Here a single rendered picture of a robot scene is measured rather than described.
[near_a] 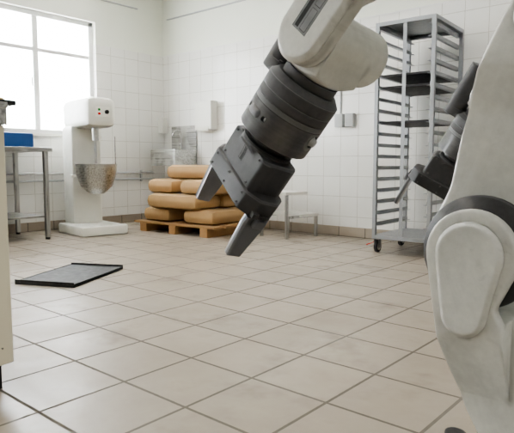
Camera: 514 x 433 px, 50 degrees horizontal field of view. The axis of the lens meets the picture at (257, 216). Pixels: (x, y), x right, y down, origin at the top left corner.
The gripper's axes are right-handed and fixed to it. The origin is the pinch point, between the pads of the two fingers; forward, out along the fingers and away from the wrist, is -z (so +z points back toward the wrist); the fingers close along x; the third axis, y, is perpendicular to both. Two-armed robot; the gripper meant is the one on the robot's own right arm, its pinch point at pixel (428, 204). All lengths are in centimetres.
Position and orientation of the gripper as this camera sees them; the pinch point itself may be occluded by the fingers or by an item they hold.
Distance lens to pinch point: 112.1
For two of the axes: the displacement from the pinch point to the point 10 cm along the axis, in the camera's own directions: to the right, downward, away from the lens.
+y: -4.3, 3.0, -8.5
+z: 3.8, -8.0, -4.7
